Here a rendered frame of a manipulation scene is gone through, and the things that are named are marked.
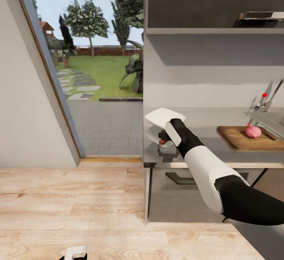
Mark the vidalia onion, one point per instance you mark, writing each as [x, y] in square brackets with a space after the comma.
[253, 132]

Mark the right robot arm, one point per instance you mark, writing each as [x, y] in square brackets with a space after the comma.
[258, 217]

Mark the bowl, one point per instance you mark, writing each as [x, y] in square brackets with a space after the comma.
[161, 116]

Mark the drop in sink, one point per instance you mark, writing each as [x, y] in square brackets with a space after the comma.
[274, 120]

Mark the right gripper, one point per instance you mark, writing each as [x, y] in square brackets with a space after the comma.
[163, 135]

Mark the cutting board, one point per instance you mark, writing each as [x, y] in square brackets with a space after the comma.
[238, 139]

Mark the fixed window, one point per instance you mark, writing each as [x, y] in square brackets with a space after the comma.
[92, 51]

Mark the dishwasher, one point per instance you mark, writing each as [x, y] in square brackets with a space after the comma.
[175, 197]

